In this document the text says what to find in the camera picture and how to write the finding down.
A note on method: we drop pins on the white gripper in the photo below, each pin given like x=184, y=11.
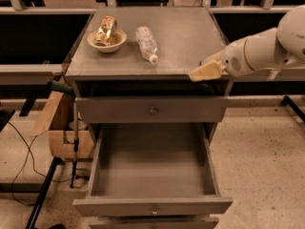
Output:
x=233, y=59

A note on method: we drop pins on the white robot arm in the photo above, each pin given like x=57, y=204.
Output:
x=278, y=48

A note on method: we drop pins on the grey wooden drawer cabinet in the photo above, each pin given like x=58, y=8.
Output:
x=185, y=37

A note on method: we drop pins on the grey top drawer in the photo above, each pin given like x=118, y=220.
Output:
x=148, y=109

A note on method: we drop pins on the open grey middle drawer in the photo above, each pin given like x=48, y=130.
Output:
x=152, y=170

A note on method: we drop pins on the grey bottom drawer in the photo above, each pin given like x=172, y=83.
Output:
x=155, y=223

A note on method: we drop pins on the clear plastic water bottle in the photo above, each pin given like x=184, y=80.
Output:
x=147, y=44

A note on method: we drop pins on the black bar right floor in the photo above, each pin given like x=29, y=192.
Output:
x=287, y=101

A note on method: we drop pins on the beige ceramic bowl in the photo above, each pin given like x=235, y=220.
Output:
x=119, y=39

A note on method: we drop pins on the crumpled gold snack bag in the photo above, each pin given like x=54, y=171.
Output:
x=106, y=30

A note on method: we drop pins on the black stand leg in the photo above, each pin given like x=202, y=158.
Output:
x=42, y=194

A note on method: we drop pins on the green handled pole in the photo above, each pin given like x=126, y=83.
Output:
x=72, y=114

